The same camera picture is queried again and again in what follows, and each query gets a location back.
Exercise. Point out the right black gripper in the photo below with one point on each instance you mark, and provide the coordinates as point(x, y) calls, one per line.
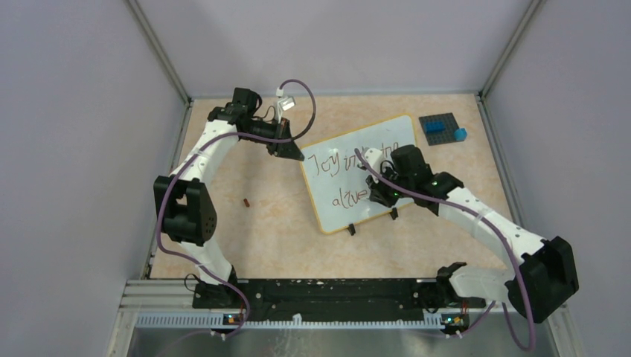
point(378, 193)

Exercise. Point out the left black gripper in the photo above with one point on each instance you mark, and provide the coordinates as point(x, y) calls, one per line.
point(286, 149)

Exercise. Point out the yellow-framed whiteboard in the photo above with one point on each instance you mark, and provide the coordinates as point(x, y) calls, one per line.
point(336, 185)

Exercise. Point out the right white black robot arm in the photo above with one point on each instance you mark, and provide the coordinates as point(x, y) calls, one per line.
point(540, 274)

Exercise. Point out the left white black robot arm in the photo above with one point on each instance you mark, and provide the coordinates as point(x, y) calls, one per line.
point(184, 206)

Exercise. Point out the dark blue lego brick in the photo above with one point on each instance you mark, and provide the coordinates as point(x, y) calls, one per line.
point(432, 127)

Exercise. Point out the grey lego baseplate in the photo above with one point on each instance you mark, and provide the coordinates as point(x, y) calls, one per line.
point(445, 137)

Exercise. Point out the light blue lego brick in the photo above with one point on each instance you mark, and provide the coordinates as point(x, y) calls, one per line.
point(460, 134)

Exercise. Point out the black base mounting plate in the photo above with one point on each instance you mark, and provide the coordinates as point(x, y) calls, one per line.
point(329, 300)

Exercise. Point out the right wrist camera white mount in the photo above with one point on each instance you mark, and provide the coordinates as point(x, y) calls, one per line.
point(370, 157)

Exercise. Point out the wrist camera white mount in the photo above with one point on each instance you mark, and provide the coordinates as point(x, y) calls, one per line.
point(370, 157)
point(283, 103)

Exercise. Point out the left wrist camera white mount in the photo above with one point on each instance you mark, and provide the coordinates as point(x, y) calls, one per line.
point(283, 103)

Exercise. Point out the aluminium frame rail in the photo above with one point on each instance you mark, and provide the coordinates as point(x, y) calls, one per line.
point(466, 332)

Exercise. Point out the white cable duct strip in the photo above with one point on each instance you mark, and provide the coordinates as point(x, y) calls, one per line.
point(212, 320)

